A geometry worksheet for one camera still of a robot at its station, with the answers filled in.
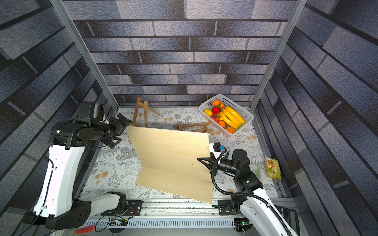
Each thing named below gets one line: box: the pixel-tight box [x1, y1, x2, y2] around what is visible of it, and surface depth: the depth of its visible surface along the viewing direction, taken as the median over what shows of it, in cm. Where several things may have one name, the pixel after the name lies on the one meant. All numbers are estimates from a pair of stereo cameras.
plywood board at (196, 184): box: [135, 166, 214, 205], surface depth 82 cm
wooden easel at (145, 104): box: [130, 96, 161, 128], surface depth 96 cm
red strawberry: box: [210, 114, 221, 123], surface depth 109 cm
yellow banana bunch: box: [220, 106, 246, 130], surface depth 105 cm
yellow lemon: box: [203, 109, 213, 117], surface depth 109 cm
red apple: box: [211, 106, 221, 115], surface depth 109 cm
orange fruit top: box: [212, 99, 225, 110], surface depth 115 cm
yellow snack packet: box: [264, 155, 282, 180], surface depth 85 cm
